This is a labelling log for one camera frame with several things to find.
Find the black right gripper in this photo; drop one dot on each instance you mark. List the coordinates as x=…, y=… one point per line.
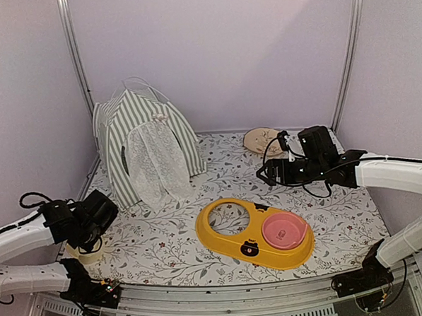
x=272, y=165

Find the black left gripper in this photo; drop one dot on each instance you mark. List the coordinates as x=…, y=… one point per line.
x=89, y=246

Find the cream pet bowl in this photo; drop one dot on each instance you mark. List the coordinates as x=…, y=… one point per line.
x=84, y=257

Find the pink pet bowl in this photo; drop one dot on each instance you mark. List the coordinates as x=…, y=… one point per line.
x=282, y=230

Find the green striped pet tent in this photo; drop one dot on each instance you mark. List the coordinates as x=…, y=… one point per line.
x=147, y=145

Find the yellow double pet bowl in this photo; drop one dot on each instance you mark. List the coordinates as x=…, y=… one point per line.
x=249, y=245

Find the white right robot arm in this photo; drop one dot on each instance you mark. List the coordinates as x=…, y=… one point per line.
x=395, y=182

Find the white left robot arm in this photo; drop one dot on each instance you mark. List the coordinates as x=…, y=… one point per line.
x=23, y=236

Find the round wooden floral plate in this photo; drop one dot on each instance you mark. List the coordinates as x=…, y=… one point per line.
x=258, y=139

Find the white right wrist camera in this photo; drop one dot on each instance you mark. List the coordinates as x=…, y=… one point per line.
x=282, y=138

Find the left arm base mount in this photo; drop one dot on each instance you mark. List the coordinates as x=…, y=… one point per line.
x=84, y=290

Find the front aluminium rail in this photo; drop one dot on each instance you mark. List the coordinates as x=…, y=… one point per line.
x=247, y=290

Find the aluminium frame post right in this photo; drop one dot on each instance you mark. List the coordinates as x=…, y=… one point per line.
x=353, y=33

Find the aluminium frame post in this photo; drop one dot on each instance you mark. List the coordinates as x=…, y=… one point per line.
x=353, y=33
x=72, y=44

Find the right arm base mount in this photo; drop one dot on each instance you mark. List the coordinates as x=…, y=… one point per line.
x=361, y=280

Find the aluminium frame post left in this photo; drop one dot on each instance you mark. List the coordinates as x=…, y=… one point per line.
x=72, y=44

